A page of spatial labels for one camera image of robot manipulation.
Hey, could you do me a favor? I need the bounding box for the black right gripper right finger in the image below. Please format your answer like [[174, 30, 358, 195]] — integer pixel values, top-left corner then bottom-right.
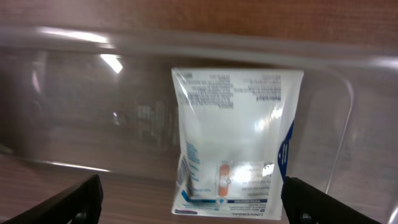
[[281, 176, 379, 224]]

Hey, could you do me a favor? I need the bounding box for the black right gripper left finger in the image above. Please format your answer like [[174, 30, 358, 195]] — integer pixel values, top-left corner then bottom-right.
[[3, 174, 103, 224]]

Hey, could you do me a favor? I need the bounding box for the clear plastic container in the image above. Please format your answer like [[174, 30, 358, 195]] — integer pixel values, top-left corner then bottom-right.
[[1, 26, 397, 223]]

